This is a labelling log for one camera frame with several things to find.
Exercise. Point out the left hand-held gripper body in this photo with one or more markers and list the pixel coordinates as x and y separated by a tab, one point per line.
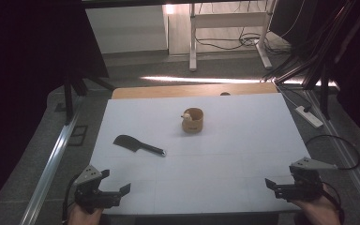
89	193

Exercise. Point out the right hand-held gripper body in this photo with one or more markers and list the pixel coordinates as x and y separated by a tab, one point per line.
306	186

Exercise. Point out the dark floor vent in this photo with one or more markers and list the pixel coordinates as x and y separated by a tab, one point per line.
78	136

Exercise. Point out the round wooden knife holder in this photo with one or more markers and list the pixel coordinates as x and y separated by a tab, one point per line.
193	123

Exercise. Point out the black metal stand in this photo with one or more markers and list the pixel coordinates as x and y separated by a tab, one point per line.
69	100

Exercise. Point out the person's right hand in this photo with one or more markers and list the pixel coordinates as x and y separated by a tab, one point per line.
320	212

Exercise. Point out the white desk frame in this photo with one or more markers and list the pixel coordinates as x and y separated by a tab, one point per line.
228	20

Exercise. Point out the aluminium rail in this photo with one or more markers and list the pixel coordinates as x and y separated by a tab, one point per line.
350	156
51	168

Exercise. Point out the small cream figurine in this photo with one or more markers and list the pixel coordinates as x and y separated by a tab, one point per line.
186	116

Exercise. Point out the black tripod stand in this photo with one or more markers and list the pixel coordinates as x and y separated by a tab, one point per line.
323	62

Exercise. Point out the black plug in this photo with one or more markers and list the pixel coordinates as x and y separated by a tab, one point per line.
307	108

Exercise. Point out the white power strip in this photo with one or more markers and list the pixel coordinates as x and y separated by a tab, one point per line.
311	118

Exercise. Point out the white foam board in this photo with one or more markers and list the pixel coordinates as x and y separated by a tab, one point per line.
225	156

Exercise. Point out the black curtain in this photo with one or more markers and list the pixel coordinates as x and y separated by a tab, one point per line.
22	78

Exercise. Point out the black cleaver knife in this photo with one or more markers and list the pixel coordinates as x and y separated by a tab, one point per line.
131	143

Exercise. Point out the wooden table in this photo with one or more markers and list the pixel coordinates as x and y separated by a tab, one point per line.
168	91

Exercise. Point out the person's left hand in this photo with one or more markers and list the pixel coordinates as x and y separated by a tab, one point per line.
82	217

